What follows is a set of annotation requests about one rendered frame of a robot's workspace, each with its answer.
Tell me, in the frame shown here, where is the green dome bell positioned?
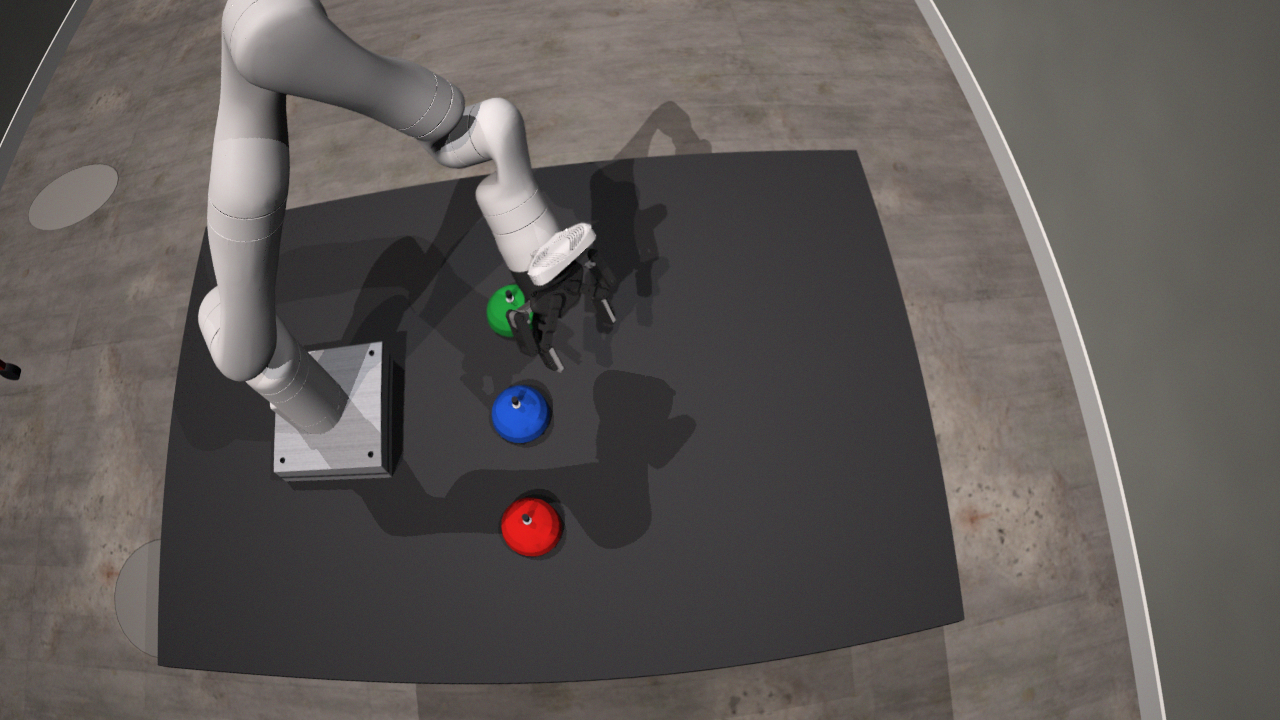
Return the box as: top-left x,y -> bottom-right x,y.
486,284 -> 524,337

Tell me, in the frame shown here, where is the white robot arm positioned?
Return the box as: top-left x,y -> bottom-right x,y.
198,0 -> 596,434

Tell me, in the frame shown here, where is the blue dome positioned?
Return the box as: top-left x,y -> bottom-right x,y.
492,386 -> 550,445

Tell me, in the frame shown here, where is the red dome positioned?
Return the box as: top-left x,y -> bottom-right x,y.
500,497 -> 562,559

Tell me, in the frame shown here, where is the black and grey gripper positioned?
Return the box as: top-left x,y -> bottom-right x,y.
506,249 -> 616,372

